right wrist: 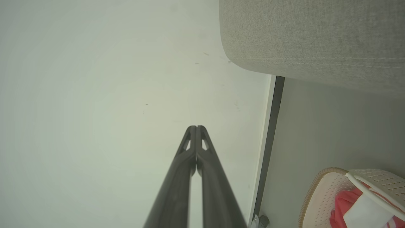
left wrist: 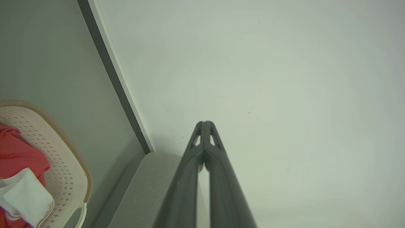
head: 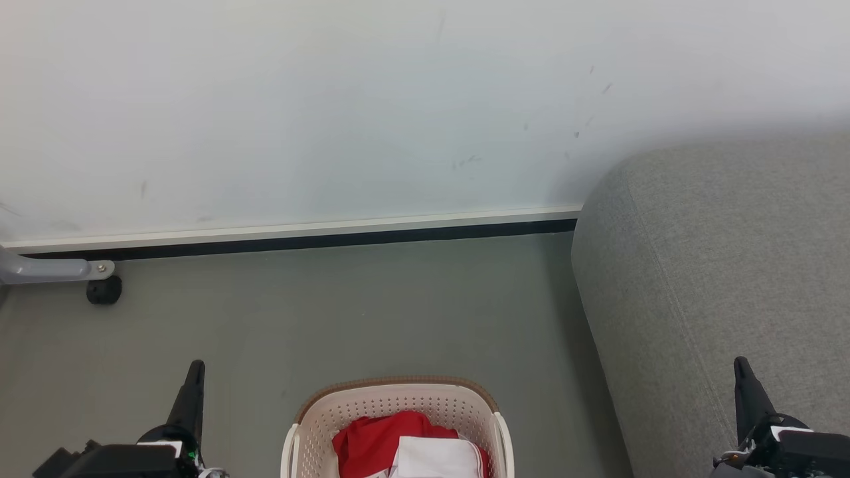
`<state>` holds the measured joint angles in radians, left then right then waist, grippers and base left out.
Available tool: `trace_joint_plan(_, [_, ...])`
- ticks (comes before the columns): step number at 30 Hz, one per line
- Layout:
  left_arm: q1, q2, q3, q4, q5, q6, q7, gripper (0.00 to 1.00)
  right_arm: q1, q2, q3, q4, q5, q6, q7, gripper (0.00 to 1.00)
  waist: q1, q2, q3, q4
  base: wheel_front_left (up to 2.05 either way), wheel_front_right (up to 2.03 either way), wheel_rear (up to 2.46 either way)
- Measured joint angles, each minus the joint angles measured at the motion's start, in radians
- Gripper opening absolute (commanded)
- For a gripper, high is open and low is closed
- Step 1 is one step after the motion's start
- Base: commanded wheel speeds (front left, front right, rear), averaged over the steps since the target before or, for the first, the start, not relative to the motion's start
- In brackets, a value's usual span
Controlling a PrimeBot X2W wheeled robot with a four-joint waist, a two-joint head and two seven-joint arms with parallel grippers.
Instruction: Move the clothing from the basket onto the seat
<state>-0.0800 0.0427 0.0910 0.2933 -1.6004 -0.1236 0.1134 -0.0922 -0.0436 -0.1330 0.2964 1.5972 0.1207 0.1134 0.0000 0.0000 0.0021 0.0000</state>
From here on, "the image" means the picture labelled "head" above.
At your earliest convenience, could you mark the black castor wheel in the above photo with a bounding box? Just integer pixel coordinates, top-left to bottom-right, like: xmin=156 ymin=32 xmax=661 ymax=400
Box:
xmin=86 ymin=276 xmax=123 ymax=305

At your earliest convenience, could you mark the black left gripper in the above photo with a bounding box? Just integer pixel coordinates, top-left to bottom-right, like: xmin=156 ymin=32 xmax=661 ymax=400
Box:
xmin=32 ymin=360 xmax=230 ymax=478

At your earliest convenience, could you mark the red garment with white trim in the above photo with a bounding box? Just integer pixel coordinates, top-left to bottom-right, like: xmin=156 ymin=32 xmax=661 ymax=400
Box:
xmin=331 ymin=410 xmax=493 ymax=478

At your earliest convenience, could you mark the grey fabric sofa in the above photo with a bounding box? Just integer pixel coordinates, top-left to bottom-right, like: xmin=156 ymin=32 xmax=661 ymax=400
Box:
xmin=571 ymin=133 xmax=850 ymax=478

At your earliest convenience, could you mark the white and black baseboard strip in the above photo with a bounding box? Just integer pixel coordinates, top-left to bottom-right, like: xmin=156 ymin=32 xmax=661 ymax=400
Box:
xmin=0 ymin=206 xmax=583 ymax=261

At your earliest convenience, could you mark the cream perforated laundry basket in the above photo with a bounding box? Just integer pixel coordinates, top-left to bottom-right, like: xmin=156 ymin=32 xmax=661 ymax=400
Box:
xmin=280 ymin=376 xmax=515 ymax=478

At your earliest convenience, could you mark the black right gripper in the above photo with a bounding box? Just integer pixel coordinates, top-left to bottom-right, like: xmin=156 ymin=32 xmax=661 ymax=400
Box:
xmin=709 ymin=357 xmax=850 ymax=478

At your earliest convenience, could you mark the grey metal frame leg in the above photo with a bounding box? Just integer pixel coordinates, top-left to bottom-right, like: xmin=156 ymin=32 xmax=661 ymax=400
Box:
xmin=0 ymin=244 xmax=116 ymax=286

